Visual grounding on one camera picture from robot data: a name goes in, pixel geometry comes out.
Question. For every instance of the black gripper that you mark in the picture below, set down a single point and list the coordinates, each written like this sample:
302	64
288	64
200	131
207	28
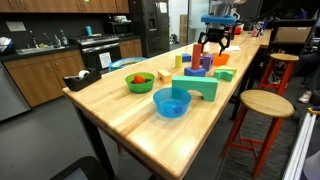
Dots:
216	32

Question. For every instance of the red cylinder block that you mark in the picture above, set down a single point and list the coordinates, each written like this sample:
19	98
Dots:
197	56

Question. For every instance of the blue square base block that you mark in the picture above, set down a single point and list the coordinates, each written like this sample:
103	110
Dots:
195	72

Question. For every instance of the yellow cylinder block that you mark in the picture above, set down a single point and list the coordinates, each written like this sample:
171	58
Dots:
179	61

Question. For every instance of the stacked cardboard boxes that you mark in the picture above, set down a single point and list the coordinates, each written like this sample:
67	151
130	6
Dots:
184	33

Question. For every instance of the blue foam block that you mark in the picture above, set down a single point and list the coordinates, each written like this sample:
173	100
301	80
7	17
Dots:
186	57

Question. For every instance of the yellow-green triangle block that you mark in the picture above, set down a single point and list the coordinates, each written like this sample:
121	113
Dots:
231	69

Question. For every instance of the small teal arch block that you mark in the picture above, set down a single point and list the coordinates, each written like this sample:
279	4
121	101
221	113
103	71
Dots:
224	76

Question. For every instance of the large teal arch block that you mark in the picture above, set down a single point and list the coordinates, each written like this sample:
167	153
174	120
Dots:
206	88

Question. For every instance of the small blue block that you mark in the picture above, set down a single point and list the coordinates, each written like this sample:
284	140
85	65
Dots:
178	109

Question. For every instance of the stacked white bowls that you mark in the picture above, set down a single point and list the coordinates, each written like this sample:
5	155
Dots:
120	18

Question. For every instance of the black bottle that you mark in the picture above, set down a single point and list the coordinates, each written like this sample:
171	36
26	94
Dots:
233	35

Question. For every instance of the orange plastic bowl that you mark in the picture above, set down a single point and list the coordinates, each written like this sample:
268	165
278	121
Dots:
221	60

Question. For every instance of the red container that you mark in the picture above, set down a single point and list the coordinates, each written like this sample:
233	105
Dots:
238	30

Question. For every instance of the colourful toy figure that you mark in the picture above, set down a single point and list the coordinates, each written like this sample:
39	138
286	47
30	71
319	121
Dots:
257	30

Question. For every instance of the black shelf cart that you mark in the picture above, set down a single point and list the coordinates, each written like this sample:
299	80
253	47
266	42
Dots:
271	33

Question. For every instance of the wooden stool red legs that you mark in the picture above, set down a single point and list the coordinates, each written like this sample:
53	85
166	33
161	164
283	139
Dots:
266	103
283	57

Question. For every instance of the steel refrigerator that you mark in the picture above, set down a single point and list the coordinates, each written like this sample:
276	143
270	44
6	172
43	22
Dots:
140	33

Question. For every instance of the cardboard box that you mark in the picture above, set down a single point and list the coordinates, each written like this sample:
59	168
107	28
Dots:
292	35

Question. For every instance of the blue plastic bowl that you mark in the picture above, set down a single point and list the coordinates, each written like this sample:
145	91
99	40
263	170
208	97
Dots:
166	108

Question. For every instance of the narrow wooden base cabinet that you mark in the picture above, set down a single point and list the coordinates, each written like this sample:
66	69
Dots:
130	48

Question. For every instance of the red ball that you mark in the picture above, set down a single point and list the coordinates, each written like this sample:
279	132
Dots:
139	79

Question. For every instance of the green plastic bowl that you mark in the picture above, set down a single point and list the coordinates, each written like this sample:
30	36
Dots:
140	88

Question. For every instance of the black microwave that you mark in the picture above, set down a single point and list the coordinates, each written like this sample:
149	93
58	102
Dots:
121	28

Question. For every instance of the blue round chair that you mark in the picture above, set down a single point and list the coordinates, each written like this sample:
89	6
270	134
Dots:
123	62

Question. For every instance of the person leg dark trousers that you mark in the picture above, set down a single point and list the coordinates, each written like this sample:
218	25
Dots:
311	73

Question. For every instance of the white sneaker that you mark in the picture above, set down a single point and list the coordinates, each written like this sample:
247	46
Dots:
305	97

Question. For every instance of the white paper sign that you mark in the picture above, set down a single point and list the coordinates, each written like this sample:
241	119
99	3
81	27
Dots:
105	60

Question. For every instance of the steel stove oven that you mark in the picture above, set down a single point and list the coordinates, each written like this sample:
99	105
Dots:
93	46

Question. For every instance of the blue cup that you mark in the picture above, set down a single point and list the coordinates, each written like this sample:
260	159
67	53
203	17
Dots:
89	30

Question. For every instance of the white tape roll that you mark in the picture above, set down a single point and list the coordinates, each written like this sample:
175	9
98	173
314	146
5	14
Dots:
83	73

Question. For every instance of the black tape dispenser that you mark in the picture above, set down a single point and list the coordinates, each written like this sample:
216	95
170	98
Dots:
83	83

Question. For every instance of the clear soap bottle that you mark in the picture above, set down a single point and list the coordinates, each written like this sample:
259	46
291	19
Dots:
64	38
57	40

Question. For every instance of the steel sink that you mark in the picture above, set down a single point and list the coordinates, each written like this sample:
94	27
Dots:
36	50

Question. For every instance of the wooden sink base cabinets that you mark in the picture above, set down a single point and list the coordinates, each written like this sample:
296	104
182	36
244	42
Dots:
40	80

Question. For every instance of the steel faucet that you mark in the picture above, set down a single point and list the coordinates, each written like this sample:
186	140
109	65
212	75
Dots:
34	41

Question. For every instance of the white blue round object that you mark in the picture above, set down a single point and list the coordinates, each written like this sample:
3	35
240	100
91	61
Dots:
6	44

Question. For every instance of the steel dishwasher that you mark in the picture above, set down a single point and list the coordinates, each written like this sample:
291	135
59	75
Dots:
11	96

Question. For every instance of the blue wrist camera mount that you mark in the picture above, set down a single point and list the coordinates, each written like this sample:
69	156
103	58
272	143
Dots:
218	19

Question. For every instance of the white metal frame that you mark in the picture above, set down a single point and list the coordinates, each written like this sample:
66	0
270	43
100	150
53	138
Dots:
300	150

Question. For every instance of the black table frame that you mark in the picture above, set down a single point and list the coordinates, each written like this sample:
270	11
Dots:
96	140

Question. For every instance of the wooden wall cabinets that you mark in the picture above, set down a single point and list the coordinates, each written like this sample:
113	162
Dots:
50	5

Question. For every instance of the white wall plate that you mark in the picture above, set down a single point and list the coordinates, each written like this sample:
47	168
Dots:
15	26

